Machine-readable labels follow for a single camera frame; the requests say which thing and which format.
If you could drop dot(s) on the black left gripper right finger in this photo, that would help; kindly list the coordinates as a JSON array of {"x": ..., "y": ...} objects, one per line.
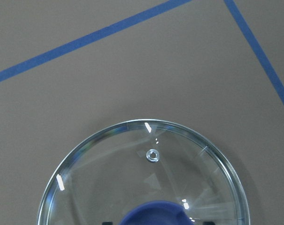
[{"x": 208, "y": 223}]

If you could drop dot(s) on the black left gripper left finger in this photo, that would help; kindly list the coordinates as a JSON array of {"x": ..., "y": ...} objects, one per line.
[{"x": 107, "y": 223}]

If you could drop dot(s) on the glass pot lid blue knob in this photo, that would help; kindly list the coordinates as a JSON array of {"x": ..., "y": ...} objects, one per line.
[{"x": 144, "y": 172}]

